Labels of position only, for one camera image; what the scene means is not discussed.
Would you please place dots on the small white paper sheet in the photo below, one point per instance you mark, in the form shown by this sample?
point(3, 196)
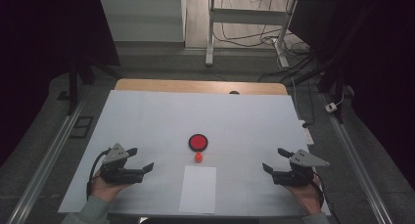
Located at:
point(198, 191)

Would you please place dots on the wooden table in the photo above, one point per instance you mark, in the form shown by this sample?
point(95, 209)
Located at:
point(182, 86)

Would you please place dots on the black metal stand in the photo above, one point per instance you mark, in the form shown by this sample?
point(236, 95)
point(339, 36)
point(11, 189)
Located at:
point(73, 87)
point(336, 87)

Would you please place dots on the white desk frame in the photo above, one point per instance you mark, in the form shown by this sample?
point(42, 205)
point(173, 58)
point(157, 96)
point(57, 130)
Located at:
point(248, 17)

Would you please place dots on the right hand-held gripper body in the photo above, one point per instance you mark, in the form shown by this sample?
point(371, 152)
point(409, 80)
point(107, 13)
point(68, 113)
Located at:
point(298, 171)

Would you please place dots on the large white table cover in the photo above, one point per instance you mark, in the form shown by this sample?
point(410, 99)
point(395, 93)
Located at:
point(163, 119)

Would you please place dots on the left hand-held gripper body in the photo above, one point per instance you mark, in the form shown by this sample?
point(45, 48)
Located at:
point(115, 167)

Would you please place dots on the person's right hand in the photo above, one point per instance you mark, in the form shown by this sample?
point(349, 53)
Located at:
point(306, 196)

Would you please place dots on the small orange ball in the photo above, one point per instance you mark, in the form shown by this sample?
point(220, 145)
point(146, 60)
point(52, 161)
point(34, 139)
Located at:
point(198, 157)

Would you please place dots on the dark curtain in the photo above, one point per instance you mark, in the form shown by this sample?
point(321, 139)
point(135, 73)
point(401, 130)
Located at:
point(385, 70)
point(39, 38)

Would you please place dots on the aluminium floor rail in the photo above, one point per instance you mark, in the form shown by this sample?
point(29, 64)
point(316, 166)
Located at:
point(357, 158)
point(49, 158)

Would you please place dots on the white plug adapter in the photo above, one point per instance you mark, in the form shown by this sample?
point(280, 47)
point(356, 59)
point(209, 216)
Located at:
point(331, 107)

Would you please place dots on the white power strip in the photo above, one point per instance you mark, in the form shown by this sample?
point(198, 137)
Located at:
point(307, 134)

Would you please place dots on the white cabinet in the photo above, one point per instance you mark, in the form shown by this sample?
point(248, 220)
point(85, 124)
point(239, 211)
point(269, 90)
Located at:
point(143, 18)

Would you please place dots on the person's left hand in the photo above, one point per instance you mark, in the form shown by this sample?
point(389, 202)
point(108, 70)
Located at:
point(106, 189)

